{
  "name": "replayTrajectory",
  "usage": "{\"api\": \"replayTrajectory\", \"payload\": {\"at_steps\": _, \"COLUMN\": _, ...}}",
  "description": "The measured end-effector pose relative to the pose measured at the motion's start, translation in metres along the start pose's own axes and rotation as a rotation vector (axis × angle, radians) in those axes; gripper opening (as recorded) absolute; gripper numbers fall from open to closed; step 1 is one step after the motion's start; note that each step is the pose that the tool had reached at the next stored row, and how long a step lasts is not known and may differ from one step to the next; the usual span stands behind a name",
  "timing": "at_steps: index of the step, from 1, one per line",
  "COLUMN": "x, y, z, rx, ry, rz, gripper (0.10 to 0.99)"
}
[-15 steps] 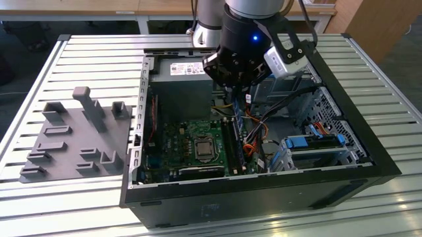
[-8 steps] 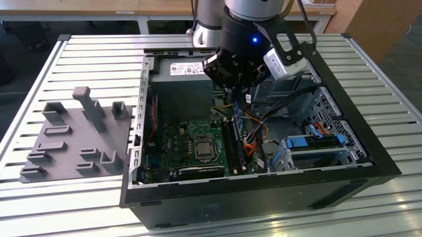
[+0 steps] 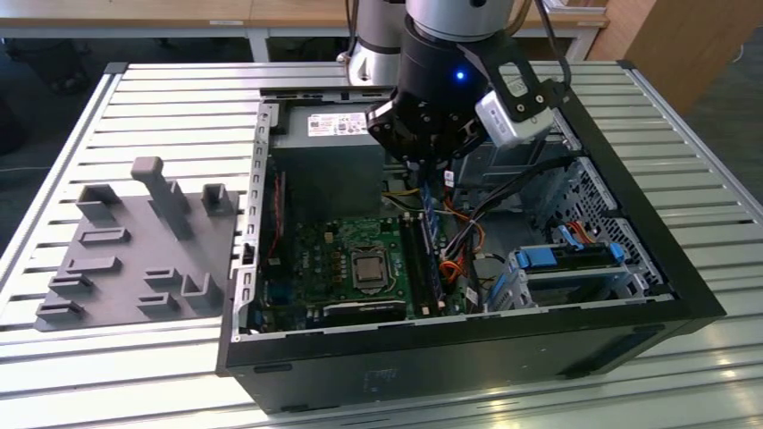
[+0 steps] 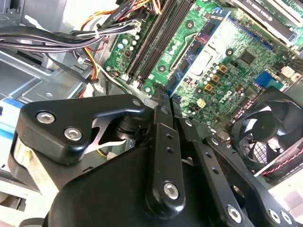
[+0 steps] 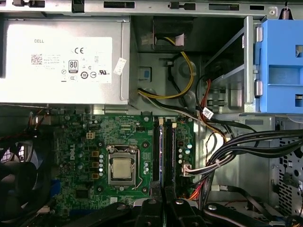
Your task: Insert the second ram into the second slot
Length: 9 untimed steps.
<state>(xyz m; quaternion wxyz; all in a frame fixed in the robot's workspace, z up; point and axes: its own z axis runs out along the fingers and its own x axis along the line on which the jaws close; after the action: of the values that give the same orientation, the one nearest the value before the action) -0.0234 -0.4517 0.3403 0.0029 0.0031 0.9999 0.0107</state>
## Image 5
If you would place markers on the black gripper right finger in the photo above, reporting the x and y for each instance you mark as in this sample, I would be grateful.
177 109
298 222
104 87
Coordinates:
172 212

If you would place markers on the grey power supply unit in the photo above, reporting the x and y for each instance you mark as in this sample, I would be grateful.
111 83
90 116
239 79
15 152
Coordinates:
61 26

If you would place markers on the black case fan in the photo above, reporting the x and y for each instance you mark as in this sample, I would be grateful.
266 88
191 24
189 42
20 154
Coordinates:
21 179

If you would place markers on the metal socket cover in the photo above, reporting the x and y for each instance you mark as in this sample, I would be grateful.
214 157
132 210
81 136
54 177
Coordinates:
123 182

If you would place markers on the white board connector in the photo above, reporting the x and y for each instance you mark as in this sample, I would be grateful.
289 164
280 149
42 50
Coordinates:
186 169

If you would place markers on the blue drive bay latch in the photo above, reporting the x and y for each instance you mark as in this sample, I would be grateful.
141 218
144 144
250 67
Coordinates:
279 47

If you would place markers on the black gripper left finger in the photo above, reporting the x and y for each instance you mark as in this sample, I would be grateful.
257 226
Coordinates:
155 208

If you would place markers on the metal locking lever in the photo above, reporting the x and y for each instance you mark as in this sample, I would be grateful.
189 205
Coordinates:
139 165

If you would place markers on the metal drive cage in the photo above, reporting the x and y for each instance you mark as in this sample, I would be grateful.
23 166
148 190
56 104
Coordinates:
248 59

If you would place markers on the green motherboard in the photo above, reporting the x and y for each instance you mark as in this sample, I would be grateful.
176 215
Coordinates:
113 127

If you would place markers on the silver CPU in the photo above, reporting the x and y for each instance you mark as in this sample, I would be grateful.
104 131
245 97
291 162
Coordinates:
122 168

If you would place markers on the black PC case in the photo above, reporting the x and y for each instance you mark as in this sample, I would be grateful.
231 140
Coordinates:
151 10

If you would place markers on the black RAM slot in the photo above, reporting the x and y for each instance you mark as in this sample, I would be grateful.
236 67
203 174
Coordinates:
156 153
168 153

